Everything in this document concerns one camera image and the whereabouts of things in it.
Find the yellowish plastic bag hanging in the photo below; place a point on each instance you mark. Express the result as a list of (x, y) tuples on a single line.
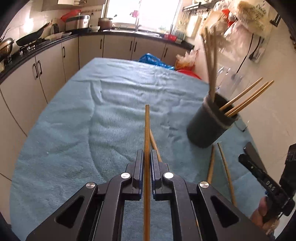
[(254, 15)]

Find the blue towel table cloth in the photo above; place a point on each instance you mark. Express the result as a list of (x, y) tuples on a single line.
[(93, 128)]

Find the red plastic basin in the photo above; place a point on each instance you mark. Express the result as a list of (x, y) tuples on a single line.
[(189, 73)]

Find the brown cooking pot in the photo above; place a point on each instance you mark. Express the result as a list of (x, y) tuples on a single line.
[(106, 23)]

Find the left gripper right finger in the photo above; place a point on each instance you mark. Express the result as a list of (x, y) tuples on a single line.
[(199, 211)]

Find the black wok pan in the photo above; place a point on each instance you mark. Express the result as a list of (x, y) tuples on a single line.
[(31, 37)]

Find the wall power strip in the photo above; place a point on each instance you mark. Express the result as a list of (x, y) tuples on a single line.
[(260, 51)]

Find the wooden chopstick five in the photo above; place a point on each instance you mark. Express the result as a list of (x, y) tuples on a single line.
[(252, 98)]

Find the wooden chopstick seven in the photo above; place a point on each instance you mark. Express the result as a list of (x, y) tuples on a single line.
[(154, 145)]

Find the red small basket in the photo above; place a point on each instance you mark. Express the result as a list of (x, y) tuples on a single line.
[(170, 37)]

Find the wooden chopstick one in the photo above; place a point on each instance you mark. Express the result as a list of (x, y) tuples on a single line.
[(208, 53)]

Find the white pink plastic bag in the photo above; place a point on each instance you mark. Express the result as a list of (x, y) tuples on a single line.
[(222, 23)]

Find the person right hand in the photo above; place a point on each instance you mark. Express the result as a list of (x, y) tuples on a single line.
[(258, 215)]

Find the wooden chopstick eight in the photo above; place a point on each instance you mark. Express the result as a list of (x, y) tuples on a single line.
[(211, 165)]

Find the dark grey utensil holder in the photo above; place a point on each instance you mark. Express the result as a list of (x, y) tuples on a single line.
[(209, 122)]

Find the blue plastic bag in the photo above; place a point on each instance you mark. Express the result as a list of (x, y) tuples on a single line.
[(148, 58)]

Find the silver rice cooker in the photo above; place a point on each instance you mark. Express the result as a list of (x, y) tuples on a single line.
[(77, 22)]

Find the wooden chopstick six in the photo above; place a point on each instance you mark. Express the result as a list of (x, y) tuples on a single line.
[(147, 177)]

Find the orange trash bag bin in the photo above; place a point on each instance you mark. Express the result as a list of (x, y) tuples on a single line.
[(187, 61)]

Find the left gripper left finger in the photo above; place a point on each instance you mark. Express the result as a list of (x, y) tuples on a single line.
[(95, 212)]

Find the black frame eyeglasses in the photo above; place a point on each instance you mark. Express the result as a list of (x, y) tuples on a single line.
[(241, 124)]

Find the clear glass beer mug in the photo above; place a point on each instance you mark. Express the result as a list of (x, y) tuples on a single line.
[(227, 81)]

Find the steel kettle pot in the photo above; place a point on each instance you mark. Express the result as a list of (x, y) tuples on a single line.
[(6, 47)]

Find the wooden chopstick four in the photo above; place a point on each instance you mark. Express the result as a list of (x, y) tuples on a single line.
[(214, 59)]

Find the wooden chopstick nine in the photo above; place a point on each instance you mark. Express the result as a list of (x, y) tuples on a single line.
[(230, 184)]

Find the kitchen window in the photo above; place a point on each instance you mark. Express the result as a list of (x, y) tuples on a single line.
[(154, 16)]

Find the wooden chopstick ten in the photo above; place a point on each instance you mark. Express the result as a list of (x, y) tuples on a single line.
[(211, 41)]

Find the lower kitchen cabinets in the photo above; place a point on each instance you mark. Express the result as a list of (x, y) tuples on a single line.
[(33, 79)]

